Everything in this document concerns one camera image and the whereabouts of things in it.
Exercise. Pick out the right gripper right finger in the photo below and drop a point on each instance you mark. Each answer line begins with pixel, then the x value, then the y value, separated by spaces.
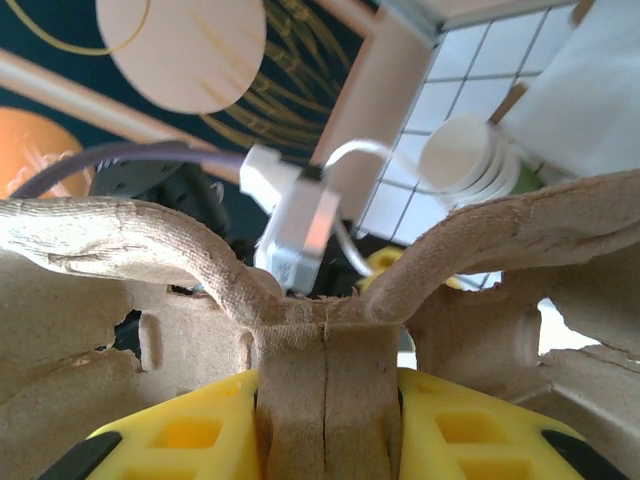
pixel 475 435

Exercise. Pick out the brown pulp cup carrier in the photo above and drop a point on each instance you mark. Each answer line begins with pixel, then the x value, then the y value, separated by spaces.
pixel 325 360

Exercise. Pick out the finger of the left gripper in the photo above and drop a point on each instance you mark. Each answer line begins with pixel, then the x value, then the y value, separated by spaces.
pixel 382 262

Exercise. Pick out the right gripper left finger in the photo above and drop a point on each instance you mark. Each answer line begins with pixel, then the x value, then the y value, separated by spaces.
pixel 200 430

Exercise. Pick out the stack of paper cups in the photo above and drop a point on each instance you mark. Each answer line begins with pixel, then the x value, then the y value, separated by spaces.
pixel 455 155

